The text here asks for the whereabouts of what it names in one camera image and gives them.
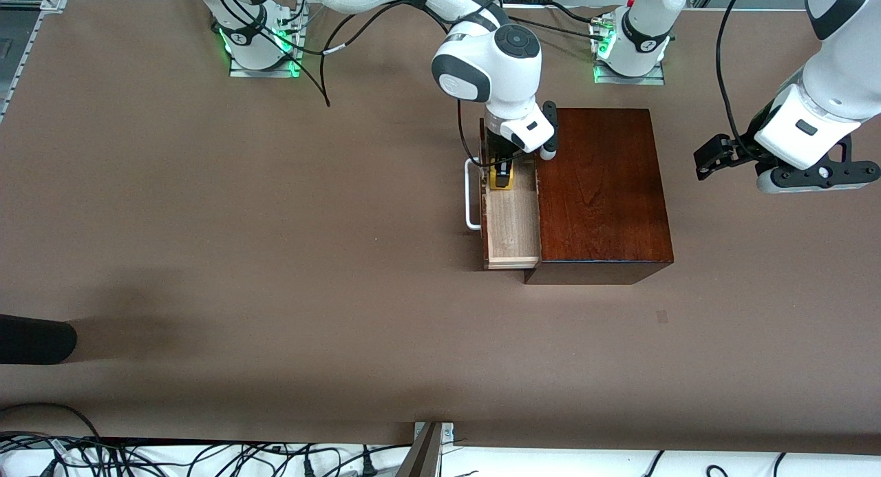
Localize light wood drawer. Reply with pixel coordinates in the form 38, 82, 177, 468
480, 118, 543, 270

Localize white metal drawer handle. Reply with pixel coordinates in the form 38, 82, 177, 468
465, 158, 484, 231

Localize dark brown wooden cabinet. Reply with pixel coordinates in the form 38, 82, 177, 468
523, 108, 675, 286

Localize black ribbed cylinder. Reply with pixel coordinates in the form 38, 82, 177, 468
0, 314, 78, 365

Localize black base supply cable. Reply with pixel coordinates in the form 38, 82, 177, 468
530, 2, 608, 43

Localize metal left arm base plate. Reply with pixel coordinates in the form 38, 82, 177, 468
593, 50, 666, 86

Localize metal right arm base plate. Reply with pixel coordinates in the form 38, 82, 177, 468
229, 19, 304, 79

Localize aluminium frame post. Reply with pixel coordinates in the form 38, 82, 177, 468
396, 422, 455, 477

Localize aluminium table edge rail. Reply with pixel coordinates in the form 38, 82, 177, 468
0, 9, 45, 123

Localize black arc floor cable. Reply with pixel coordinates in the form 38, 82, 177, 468
0, 403, 103, 442

